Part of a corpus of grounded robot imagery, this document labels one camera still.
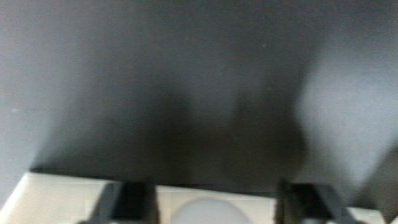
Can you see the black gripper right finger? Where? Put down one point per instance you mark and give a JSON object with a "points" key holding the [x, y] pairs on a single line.
{"points": [[310, 205]]}

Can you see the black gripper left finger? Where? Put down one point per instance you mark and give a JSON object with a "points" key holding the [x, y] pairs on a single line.
{"points": [[127, 205]]}

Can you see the white cabinet body box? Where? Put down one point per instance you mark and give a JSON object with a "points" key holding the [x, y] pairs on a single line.
{"points": [[54, 200]]}

